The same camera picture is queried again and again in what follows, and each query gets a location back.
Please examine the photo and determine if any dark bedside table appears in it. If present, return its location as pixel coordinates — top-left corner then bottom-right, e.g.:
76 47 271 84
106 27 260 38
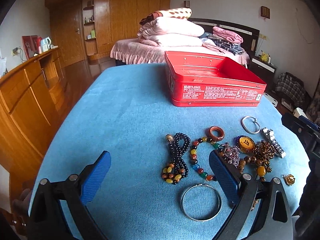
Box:
248 56 277 91

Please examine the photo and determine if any plaid bag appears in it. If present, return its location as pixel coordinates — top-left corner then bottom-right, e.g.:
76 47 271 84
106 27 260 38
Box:
275 72 311 110

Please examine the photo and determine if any wooden bead bracelet amber bead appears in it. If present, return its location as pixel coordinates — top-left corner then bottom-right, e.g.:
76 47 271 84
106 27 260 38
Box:
237 156 267 182

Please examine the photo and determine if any folded clothes pile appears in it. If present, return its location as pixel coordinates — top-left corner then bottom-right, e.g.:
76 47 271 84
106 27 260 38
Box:
199 26 245 55

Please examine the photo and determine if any large silver bangle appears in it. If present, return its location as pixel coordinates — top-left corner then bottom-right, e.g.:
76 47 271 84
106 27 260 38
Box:
180 184 222 222

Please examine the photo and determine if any small silver bangle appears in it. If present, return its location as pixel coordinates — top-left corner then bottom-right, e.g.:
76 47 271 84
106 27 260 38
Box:
241 115 261 134

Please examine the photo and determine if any white electric kettle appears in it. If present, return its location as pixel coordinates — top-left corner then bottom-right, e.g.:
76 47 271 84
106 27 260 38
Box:
40 37 52 53

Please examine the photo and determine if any dark wall plaque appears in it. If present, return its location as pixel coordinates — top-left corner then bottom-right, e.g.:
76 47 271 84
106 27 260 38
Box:
260 6 270 19

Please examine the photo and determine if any left hand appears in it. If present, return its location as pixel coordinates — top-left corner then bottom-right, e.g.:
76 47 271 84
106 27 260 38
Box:
12 189 33 217

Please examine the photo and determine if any bed with pink cover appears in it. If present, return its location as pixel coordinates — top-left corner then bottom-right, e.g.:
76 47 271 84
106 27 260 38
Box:
110 18 260 66

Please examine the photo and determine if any yellow pikachu plush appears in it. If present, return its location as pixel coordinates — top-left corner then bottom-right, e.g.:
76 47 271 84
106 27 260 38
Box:
260 51 271 63

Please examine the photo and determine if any wooden sideboard cabinet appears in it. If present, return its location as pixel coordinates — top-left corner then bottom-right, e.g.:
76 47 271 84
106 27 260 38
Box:
1 48 63 179

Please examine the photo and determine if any black bead necklace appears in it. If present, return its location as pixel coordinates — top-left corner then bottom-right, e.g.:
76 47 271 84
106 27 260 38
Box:
161 132 192 185

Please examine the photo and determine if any blue table cloth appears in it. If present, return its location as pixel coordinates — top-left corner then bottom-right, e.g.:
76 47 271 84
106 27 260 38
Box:
36 64 310 239

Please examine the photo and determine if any brown tiger eye bead necklace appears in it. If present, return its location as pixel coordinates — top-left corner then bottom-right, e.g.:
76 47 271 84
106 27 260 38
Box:
252 140 276 173

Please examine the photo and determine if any wooden wardrobe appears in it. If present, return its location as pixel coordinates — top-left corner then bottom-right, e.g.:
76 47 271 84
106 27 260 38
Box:
44 0 170 66

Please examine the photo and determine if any folded pink quilt stack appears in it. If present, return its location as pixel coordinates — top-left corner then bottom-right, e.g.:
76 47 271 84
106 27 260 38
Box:
137 17 204 47

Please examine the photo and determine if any small gold brooch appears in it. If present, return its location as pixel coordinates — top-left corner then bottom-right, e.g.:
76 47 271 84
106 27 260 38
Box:
283 174 296 186

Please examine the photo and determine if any white bathroom scale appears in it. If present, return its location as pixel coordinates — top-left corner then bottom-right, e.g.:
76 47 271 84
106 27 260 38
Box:
264 93 278 107

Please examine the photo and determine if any yellow oval pendant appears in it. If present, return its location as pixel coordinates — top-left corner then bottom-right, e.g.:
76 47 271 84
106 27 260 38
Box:
236 135 255 154

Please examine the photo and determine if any white appliance on floor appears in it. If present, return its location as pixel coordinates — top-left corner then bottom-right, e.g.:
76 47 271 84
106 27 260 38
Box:
293 107 308 119

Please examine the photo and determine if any red picture frame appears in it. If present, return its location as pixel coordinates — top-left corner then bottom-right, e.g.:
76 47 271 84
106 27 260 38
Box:
22 35 42 60

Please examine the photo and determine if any multicolour agate bead bracelet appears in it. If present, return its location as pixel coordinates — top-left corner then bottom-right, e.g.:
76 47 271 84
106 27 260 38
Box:
189 136 221 182

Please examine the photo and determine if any spotted folded blanket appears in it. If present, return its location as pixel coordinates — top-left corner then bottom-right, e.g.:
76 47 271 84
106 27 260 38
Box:
139 8 192 25

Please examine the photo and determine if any reddish brown jade ring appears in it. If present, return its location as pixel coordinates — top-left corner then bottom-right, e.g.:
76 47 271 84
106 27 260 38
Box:
206 126 225 142

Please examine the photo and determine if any purple silver chain brooch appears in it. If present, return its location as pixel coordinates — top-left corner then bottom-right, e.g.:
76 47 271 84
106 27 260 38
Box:
218 142 240 167

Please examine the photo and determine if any red metal tin box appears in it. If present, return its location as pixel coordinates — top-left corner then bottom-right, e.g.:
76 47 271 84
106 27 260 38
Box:
164 51 266 107

